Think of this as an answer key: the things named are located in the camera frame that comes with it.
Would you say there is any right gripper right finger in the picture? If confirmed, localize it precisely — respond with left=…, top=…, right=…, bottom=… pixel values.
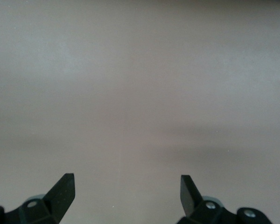
left=180, top=175, right=272, bottom=224

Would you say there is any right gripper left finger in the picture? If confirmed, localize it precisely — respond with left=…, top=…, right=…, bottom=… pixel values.
left=0, top=173, right=76, bottom=224

